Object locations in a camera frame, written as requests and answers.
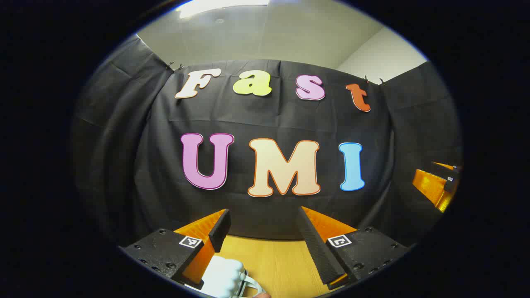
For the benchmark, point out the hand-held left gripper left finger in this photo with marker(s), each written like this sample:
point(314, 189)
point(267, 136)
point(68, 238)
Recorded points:
point(220, 231)

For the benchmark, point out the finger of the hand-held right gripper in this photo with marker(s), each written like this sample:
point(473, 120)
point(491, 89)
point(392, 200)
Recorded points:
point(432, 186)

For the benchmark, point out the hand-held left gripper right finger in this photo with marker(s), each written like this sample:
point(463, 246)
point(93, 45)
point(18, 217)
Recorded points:
point(316, 248)

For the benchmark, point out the white quilted suitcase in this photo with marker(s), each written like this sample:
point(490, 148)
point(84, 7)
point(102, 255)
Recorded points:
point(223, 277)

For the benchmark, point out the black backdrop cloth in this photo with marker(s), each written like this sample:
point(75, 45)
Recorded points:
point(124, 165)

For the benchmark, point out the ceiling light panel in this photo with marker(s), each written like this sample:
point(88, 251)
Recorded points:
point(219, 6)

